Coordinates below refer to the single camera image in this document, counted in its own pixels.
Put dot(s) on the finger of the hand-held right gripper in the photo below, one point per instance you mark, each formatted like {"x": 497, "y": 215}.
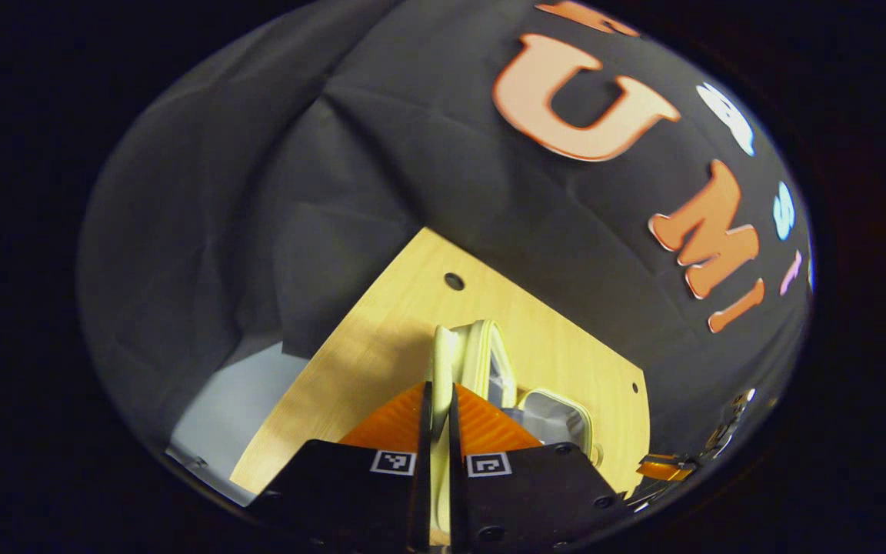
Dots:
{"x": 662, "y": 468}

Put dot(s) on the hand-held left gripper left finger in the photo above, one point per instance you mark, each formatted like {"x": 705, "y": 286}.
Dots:
{"x": 426, "y": 438}

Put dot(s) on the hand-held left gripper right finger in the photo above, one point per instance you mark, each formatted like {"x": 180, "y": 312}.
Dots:
{"x": 454, "y": 438}

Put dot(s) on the pale yellow suitcase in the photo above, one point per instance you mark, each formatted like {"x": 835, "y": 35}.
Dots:
{"x": 477, "y": 354}

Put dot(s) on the black backdrop cloth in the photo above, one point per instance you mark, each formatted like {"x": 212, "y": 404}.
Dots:
{"x": 258, "y": 192}

